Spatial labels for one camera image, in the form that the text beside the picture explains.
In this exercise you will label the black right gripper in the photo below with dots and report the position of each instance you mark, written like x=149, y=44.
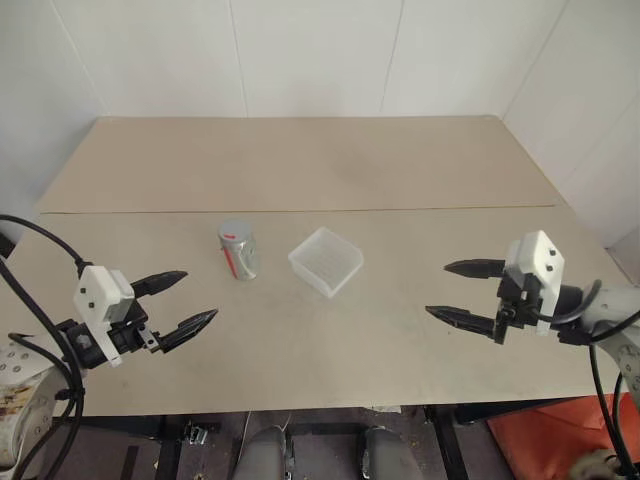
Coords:
x=517, y=300

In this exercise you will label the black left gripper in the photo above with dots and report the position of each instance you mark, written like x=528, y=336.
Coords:
x=131, y=338

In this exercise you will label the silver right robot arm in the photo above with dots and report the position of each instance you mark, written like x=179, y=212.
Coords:
x=617, y=320

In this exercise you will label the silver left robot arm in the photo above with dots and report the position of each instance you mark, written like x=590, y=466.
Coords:
x=30, y=415

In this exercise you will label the translucent white square container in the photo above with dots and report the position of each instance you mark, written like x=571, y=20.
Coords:
x=326, y=261

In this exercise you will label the orange red sheet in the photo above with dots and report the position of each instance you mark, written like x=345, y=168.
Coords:
x=550, y=425

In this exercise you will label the grey rounded shape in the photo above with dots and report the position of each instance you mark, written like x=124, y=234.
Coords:
x=262, y=455
x=392, y=455

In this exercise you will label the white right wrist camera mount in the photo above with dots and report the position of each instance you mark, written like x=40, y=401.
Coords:
x=537, y=257

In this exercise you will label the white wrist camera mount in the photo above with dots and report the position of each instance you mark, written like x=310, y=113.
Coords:
x=537, y=257
x=93, y=296

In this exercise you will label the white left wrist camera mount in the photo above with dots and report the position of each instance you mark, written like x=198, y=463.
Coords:
x=93, y=296

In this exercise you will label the silver caster bracket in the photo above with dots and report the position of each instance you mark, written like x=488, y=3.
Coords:
x=196, y=434

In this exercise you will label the black table frame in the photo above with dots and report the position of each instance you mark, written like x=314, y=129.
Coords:
x=447, y=440

